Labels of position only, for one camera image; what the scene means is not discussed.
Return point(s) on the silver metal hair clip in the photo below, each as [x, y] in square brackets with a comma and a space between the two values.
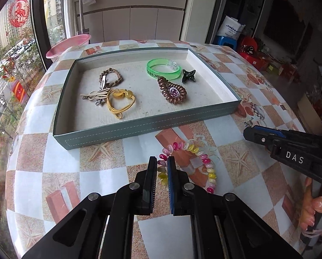
[103, 82]

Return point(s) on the checkered printed tablecloth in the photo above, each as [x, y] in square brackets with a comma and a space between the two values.
[109, 172]

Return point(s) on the white pole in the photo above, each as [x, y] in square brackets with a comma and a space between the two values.
[82, 8]

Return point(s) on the white paper bag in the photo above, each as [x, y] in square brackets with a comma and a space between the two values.
[232, 28]

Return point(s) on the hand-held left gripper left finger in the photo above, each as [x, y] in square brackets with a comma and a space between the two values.
[152, 183]

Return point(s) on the pink plastic basin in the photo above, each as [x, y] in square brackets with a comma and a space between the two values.
[69, 45]

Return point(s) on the grey-green jewelry tray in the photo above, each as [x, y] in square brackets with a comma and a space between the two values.
[150, 105]

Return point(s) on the dark wall screen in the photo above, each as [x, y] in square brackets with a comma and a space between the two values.
[287, 29]

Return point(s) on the silver pink heart pendant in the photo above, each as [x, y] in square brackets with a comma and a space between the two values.
[174, 92]
[249, 122]

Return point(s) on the white cabinet counter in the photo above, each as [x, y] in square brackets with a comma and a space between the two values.
[136, 19]

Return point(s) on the pile of gift boxes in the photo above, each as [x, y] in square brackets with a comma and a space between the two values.
[283, 70]

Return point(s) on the red paper-cut window sticker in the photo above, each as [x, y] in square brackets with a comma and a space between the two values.
[18, 12]

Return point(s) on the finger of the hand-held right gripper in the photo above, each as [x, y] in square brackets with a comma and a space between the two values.
[258, 137]
[274, 133]

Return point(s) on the brown cardboard box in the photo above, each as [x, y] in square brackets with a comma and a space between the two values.
[313, 113]

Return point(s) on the beige bow hair clip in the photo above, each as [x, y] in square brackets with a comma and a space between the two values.
[94, 95]

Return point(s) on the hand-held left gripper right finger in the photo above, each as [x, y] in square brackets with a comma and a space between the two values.
[172, 186]

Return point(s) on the person's right hand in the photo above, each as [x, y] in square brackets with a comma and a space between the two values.
[307, 210]

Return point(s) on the blue plastic stool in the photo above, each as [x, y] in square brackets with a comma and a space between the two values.
[225, 42]

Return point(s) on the black hair claw clip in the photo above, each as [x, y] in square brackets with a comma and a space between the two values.
[189, 77]

